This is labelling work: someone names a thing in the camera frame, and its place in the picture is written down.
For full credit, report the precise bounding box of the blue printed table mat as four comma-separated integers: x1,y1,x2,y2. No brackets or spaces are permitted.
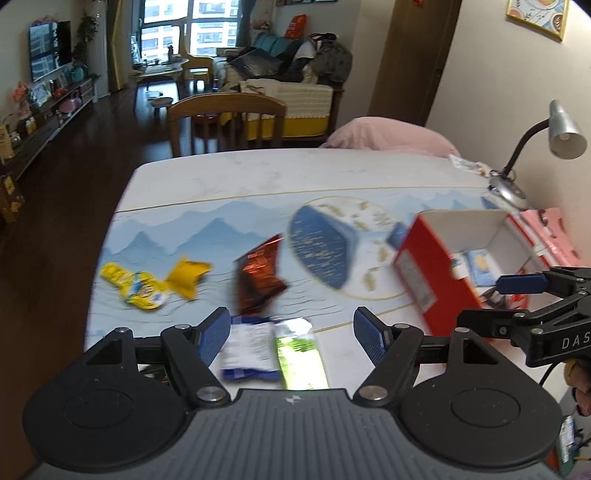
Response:
85,187,522,365

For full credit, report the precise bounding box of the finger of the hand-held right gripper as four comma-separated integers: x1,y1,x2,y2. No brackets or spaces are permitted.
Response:
498,267,591,294
457,310,546,340

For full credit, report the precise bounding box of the wooden armchair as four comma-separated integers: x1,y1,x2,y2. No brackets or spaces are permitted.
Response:
182,34,215,90

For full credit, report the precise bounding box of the silver desk lamp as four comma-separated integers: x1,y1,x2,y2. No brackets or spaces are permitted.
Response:
488,99,588,212

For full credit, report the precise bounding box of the person's right hand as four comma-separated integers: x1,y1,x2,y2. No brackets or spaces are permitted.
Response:
569,357,591,416

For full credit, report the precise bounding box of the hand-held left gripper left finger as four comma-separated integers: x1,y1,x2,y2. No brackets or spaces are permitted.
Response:
85,307,230,409

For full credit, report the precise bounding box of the yellow snack packet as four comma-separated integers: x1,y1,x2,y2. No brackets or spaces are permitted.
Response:
166,258,213,302

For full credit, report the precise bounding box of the light blue snack packet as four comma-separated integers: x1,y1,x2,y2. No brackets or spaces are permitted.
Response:
466,249,502,287

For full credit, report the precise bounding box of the wooden coffee table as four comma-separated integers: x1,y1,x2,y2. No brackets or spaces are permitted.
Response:
131,58,190,100

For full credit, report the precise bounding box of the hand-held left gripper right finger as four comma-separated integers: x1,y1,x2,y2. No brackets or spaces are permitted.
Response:
353,307,502,403

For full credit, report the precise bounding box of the pink patterned packet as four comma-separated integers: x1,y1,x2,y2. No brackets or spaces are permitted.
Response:
519,208,580,268

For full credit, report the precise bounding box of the red cardboard box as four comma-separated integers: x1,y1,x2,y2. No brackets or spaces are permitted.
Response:
392,210,591,342

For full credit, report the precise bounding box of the clear wrapper near lamp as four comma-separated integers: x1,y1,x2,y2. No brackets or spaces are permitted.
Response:
449,154,492,178

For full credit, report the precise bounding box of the cluttered sofa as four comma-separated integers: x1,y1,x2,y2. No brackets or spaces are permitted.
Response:
215,32,347,139

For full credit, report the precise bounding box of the television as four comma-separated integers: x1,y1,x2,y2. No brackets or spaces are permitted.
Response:
28,21,74,83

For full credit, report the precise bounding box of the yellow framed wall picture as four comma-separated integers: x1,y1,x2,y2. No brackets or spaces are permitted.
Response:
505,0,568,42

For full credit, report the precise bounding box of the large window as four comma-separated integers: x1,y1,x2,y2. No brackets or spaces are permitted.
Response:
134,0,243,63

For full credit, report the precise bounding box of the red gift bag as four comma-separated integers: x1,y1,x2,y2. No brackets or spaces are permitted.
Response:
286,14,308,40

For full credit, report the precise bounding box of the blue and white snack packet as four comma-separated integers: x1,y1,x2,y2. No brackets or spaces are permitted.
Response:
219,316,282,381

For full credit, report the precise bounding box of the grey curtain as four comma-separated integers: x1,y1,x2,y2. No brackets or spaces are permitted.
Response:
238,0,257,49

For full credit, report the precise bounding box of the pink chair cover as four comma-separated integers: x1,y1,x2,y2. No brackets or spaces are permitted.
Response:
320,116,462,158

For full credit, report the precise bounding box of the wooden door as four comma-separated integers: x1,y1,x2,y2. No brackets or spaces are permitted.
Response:
369,0,462,130

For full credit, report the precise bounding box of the brown foil snack packet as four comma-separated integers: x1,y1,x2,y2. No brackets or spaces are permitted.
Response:
233,234,289,315

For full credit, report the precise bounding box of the wooden tv cabinet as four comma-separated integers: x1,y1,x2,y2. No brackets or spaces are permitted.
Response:
0,76,98,185

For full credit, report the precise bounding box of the green snack bar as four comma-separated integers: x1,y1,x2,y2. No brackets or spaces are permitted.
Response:
272,318,329,391

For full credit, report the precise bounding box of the white standing air conditioner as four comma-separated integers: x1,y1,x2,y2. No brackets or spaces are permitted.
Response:
87,0,110,97

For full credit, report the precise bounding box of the beige curtain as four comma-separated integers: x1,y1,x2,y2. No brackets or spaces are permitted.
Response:
108,0,132,90

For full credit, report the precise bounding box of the wooden dining chair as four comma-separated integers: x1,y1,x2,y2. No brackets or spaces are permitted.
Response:
167,93,288,158

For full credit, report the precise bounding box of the small wooden stool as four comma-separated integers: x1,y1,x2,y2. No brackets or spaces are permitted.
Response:
151,96,178,118

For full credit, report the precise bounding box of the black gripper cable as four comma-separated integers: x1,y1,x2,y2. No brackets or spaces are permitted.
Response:
538,362,571,386

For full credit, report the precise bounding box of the yellow jelly cup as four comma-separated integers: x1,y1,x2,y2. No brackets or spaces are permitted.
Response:
100,262,171,311

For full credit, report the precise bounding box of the tall green plant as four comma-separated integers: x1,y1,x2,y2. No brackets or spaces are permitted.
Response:
74,16,100,70

